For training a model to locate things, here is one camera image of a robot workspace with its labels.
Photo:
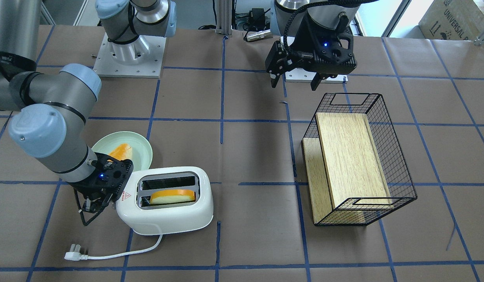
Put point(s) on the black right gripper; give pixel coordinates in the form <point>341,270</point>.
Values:
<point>94,190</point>

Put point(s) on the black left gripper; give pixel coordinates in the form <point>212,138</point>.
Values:
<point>304,40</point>

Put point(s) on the white two-slot toaster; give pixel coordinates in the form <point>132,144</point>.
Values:
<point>134,209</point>

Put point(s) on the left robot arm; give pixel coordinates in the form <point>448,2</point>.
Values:
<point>281,10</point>

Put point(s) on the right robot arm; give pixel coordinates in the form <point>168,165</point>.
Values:
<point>52,110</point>

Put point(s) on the bread slice in toaster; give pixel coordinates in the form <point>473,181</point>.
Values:
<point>172,196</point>

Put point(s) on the bread slice on plate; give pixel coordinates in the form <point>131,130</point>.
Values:
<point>122,152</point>

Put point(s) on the light green plate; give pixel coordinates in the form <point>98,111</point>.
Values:
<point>142,150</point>

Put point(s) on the wooden box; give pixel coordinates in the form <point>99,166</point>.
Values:
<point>346,181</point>

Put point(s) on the cardboard box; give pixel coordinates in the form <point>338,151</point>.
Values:
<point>453,20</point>

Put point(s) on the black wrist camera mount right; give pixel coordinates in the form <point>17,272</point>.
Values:
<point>109,176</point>

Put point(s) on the aluminium frame post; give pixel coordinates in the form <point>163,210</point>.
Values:
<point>224,16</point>

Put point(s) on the black wire basket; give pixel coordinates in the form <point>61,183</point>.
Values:
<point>393,162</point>

